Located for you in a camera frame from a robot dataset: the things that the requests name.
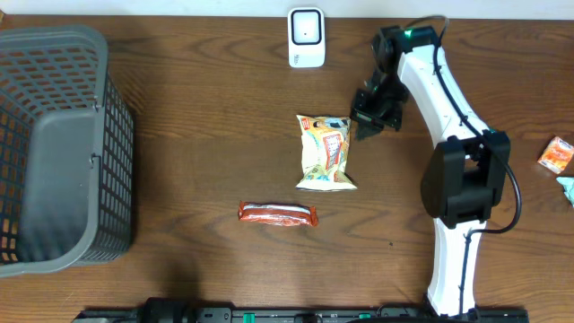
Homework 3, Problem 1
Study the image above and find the red snack stick packet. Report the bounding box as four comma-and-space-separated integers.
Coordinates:
238, 201, 318, 227

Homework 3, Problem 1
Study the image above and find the orange tissue pack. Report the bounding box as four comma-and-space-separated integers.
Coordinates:
537, 136, 573, 174

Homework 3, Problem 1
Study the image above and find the small teal wipes packet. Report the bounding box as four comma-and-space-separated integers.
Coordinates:
556, 177, 574, 206

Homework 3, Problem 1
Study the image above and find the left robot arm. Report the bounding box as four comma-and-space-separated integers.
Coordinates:
137, 298, 196, 323

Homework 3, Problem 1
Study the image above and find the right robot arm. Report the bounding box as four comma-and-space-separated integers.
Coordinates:
351, 26, 516, 319

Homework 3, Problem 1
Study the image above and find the white barcode scanner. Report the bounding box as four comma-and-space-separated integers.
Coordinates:
287, 7, 326, 68

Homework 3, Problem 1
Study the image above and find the grey plastic mesh basket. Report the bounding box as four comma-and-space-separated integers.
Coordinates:
1, 25, 135, 277

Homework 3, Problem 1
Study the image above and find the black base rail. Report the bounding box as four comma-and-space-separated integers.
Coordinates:
73, 307, 529, 323

